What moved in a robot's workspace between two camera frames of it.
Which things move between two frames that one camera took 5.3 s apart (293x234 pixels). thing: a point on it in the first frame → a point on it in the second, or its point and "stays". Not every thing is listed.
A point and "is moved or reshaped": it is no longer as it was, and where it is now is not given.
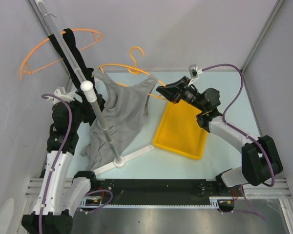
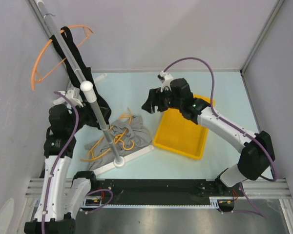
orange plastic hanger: (96, 35) is moved or reshaped
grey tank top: (124, 109) is moved or reshaped
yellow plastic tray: (179, 131) stays
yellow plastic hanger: (134, 69) → (124, 145)
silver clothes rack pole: (90, 95) stays
